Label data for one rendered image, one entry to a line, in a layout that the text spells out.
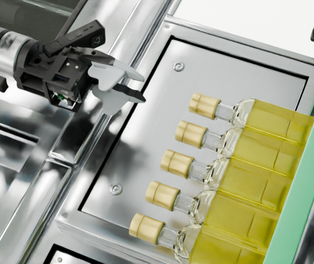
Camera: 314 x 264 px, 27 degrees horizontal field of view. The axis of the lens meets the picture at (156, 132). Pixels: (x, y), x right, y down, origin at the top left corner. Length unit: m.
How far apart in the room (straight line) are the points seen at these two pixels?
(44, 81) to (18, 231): 0.25
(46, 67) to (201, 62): 0.32
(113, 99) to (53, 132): 0.17
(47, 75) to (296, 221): 0.48
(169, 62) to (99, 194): 0.31
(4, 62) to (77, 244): 0.33
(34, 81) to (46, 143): 0.16
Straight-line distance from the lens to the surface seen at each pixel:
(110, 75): 1.06
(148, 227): 0.94
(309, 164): 0.86
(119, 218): 1.11
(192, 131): 1.02
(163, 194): 0.97
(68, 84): 1.06
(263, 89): 1.24
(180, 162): 0.99
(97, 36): 1.15
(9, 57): 1.13
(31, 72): 1.11
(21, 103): 1.31
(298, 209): 0.83
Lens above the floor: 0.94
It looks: 14 degrees up
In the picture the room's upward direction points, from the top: 71 degrees counter-clockwise
